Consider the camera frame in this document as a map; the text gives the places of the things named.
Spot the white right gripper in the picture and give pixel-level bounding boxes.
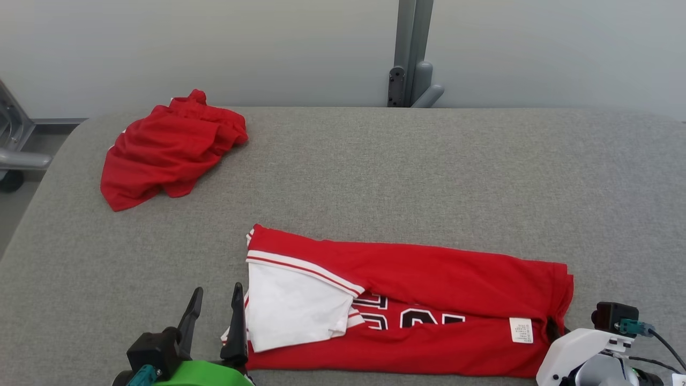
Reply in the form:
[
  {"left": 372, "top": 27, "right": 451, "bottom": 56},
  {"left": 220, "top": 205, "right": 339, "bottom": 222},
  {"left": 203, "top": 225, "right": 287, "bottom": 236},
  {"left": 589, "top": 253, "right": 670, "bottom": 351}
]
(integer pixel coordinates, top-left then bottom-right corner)
[{"left": 536, "top": 318, "right": 625, "bottom": 386}]

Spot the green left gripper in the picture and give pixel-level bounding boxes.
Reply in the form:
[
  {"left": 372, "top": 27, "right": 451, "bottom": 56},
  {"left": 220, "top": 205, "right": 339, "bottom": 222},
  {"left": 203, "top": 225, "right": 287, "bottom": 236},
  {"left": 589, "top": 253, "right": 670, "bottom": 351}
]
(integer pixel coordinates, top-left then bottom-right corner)
[{"left": 159, "top": 283, "right": 256, "bottom": 386}]

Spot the red white jersey shirt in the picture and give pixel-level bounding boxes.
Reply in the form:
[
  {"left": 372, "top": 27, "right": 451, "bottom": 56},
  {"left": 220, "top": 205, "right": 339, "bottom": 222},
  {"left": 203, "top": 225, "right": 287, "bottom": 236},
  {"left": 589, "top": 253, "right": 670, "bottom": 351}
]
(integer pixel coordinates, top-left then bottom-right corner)
[{"left": 221, "top": 224, "right": 574, "bottom": 378}]

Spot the red shorts white side stripe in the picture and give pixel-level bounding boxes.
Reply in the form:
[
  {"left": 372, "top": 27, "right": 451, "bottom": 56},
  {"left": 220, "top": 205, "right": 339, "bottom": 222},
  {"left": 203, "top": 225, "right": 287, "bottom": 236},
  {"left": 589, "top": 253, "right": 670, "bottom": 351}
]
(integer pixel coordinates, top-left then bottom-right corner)
[{"left": 101, "top": 90, "right": 249, "bottom": 212}]

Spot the black caster wheel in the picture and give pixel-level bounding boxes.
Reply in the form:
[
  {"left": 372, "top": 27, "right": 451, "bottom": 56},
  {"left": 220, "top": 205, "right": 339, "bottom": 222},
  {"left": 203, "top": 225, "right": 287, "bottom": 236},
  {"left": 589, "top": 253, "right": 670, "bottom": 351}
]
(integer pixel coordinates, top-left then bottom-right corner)
[{"left": 0, "top": 170, "right": 25, "bottom": 192}]

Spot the teal right camera connector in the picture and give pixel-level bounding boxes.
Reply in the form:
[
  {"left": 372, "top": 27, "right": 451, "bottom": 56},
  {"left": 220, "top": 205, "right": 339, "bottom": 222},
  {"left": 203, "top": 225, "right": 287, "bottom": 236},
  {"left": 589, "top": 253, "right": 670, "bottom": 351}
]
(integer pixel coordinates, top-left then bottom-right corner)
[{"left": 616, "top": 319, "right": 655, "bottom": 337}]

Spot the teal camera connector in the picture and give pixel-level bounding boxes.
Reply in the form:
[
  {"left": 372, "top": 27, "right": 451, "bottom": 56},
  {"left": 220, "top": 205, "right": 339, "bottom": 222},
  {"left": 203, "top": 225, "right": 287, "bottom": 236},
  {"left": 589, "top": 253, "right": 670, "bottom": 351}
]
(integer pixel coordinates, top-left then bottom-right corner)
[
  {"left": 616, "top": 319, "right": 655, "bottom": 337},
  {"left": 127, "top": 365, "right": 161, "bottom": 386}
]

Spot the teal left camera connector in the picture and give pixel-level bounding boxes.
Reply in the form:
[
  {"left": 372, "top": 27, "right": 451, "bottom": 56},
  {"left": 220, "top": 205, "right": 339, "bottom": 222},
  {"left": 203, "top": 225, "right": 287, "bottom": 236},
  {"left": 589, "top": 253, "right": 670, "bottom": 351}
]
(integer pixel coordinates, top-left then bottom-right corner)
[{"left": 127, "top": 365, "right": 161, "bottom": 386}]

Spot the thin black cable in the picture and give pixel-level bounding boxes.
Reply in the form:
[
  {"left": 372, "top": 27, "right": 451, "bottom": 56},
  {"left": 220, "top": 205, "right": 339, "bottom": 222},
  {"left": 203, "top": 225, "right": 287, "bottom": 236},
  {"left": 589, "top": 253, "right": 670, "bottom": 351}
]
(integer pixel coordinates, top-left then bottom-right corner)
[{"left": 627, "top": 355, "right": 684, "bottom": 376}]

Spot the grey partition post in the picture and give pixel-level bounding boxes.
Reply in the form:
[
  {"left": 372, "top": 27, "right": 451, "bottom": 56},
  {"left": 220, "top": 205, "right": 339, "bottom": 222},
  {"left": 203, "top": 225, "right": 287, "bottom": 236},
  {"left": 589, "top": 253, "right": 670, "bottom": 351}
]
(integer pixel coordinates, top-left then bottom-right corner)
[
  {"left": 0, "top": 80, "right": 53, "bottom": 180},
  {"left": 387, "top": 0, "right": 444, "bottom": 108}
]

